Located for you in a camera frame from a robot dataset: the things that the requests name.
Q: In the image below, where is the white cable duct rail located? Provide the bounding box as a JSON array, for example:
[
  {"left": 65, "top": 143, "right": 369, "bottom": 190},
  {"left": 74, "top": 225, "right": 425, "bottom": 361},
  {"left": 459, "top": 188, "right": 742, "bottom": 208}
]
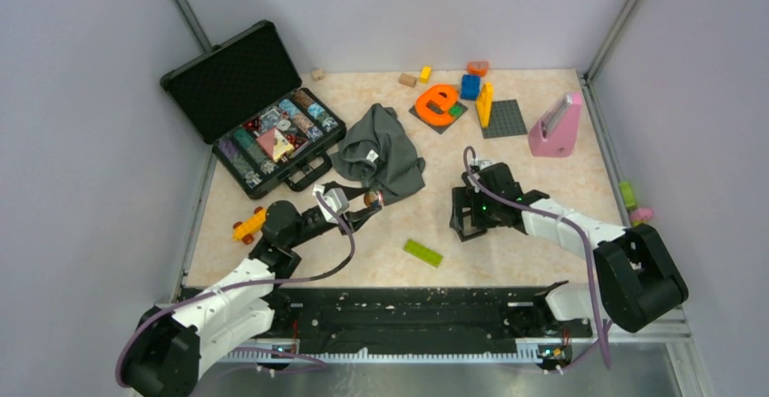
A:
[{"left": 219, "top": 344, "right": 543, "bottom": 364}]

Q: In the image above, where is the orange letter e block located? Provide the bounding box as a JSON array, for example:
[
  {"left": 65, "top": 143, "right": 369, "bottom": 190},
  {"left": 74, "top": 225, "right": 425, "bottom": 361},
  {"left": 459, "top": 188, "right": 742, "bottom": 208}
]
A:
[{"left": 414, "top": 84, "right": 458, "bottom": 127}]

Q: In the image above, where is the small yellow block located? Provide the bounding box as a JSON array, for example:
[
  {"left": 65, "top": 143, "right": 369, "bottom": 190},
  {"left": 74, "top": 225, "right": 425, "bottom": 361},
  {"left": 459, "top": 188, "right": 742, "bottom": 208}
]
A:
[{"left": 418, "top": 66, "right": 432, "bottom": 83}]

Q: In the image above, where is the lime green lego brick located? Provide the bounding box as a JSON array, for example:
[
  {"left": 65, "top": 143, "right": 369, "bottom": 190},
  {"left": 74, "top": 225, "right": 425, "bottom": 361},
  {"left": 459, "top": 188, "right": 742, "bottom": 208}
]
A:
[{"left": 403, "top": 239, "right": 443, "bottom": 268}]

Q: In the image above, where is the blue lego block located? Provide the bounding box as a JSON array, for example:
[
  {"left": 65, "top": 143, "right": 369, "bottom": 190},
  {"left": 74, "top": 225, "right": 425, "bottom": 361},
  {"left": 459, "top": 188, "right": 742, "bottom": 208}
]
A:
[{"left": 460, "top": 74, "right": 482, "bottom": 101}]

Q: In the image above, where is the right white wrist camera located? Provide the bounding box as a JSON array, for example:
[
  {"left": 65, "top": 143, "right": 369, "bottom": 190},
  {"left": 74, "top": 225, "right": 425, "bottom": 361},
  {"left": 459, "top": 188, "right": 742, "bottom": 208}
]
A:
[{"left": 470, "top": 160, "right": 493, "bottom": 172}]

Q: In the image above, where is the grey t-shirt garment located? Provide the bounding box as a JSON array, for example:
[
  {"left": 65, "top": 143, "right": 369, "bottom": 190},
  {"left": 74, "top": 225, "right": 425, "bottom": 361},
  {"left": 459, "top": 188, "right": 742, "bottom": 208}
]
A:
[{"left": 330, "top": 103, "right": 426, "bottom": 206}]

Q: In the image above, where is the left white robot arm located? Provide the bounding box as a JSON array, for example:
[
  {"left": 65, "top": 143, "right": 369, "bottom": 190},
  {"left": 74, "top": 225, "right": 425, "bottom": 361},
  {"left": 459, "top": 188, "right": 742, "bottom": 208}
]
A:
[{"left": 114, "top": 181, "right": 385, "bottom": 396}]

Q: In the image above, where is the pink block outside table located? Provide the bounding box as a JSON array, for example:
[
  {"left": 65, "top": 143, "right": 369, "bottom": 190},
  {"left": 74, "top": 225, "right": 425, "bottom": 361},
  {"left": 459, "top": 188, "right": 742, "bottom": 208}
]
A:
[{"left": 629, "top": 208, "right": 654, "bottom": 226}]

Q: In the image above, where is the tan wooden block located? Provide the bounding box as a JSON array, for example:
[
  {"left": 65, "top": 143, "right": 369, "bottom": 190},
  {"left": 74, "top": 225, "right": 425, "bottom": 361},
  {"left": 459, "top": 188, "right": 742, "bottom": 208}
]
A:
[{"left": 397, "top": 73, "right": 418, "bottom": 88}]

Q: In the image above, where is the green block outside table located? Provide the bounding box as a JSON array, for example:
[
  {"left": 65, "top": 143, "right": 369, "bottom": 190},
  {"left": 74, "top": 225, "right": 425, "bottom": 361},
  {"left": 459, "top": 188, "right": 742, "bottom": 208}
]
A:
[{"left": 618, "top": 181, "right": 638, "bottom": 211}]

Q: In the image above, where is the pink wedge stand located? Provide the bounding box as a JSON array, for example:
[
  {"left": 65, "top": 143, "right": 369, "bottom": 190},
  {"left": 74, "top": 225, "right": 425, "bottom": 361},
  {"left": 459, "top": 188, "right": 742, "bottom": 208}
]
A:
[{"left": 527, "top": 92, "right": 584, "bottom": 158}]

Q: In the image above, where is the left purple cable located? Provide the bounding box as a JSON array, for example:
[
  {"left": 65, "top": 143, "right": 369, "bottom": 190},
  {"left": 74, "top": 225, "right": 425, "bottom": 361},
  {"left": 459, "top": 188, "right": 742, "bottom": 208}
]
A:
[{"left": 115, "top": 192, "right": 356, "bottom": 391}]

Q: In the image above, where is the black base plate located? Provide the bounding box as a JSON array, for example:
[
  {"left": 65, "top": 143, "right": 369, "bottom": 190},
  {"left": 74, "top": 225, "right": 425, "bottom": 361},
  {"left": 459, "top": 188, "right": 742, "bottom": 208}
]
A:
[{"left": 250, "top": 287, "right": 593, "bottom": 355}]

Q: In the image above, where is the pink yellow card box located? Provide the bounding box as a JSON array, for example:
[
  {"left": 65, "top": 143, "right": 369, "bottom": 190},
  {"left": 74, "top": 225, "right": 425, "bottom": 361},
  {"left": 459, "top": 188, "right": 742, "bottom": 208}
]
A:
[{"left": 257, "top": 128, "right": 295, "bottom": 162}]

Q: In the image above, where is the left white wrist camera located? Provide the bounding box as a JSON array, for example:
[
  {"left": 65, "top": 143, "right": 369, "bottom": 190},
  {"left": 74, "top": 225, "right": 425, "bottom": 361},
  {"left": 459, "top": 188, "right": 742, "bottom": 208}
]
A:
[{"left": 312, "top": 184, "right": 349, "bottom": 224}]

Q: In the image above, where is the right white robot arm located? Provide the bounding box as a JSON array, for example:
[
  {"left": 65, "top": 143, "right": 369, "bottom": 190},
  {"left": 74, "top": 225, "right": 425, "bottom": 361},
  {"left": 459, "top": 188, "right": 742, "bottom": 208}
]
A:
[{"left": 449, "top": 160, "right": 689, "bottom": 335}]

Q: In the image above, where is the orange curved toy piece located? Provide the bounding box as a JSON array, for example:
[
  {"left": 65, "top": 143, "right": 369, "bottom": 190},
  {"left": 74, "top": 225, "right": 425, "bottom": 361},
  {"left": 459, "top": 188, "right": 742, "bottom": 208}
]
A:
[{"left": 466, "top": 61, "right": 490, "bottom": 77}]

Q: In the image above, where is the small green lego brick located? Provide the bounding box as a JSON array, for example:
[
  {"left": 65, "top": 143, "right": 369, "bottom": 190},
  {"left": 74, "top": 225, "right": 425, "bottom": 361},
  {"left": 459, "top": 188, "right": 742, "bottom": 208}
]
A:
[{"left": 448, "top": 103, "right": 464, "bottom": 118}]

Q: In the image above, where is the yellow red toy car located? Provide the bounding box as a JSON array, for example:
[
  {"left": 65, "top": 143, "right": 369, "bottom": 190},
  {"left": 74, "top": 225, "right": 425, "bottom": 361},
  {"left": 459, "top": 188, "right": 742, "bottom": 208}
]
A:
[{"left": 232, "top": 207, "right": 266, "bottom": 245}]

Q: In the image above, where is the purple cable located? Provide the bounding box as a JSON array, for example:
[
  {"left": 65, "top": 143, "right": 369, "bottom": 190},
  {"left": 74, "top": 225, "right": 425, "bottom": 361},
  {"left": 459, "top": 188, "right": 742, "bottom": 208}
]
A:
[
  {"left": 462, "top": 146, "right": 614, "bottom": 373},
  {"left": 115, "top": 192, "right": 356, "bottom": 391}
]

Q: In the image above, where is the yellow upright lego block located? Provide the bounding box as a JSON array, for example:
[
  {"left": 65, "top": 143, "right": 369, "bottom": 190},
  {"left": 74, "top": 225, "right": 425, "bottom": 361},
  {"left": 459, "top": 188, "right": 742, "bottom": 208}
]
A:
[{"left": 475, "top": 82, "right": 494, "bottom": 129}]

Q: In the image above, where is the small beige wooden cube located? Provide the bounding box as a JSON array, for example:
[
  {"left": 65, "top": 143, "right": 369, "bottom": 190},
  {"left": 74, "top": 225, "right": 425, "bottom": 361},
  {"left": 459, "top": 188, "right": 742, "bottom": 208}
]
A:
[{"left": 310, "top": 69, "right": 325, "bottom": 82}]

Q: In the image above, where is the black open poker chip case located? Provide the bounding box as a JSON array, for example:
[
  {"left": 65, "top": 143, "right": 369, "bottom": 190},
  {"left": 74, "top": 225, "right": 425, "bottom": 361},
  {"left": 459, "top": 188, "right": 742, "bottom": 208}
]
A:
[{"left": 160, "top": 20, "right": 346, "bottom": 199}]

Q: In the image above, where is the small dark grey baseplate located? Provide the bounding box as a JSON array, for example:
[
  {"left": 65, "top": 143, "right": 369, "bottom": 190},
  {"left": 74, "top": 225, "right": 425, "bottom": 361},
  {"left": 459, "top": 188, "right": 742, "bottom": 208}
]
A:
[{"left": 409, "top": 98, "right": 469, "bottom": 135}]

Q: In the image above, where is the large grey lego baseplate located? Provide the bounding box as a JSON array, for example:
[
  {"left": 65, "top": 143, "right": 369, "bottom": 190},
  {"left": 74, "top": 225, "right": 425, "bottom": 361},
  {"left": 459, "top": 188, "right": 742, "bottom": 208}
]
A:
[{"left": 482, "top": 100, "right": 528, "bottom": 140}]

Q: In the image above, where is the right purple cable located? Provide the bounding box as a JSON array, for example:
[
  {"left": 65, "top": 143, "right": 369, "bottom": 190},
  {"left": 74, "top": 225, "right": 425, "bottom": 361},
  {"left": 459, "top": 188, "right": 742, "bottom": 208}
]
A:
[{"left": 462, "top": 146, "right": 614, "bottom": 373}]

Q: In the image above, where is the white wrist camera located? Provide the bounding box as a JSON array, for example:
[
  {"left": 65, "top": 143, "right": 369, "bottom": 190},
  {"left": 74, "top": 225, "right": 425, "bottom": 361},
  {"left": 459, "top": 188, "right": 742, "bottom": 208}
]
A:
[
  {"left": 470, "top": 160, "right": 493, "bottom": 172},
  {"left": 312, "top": 184, "right": 349, "bottom": 224}
]

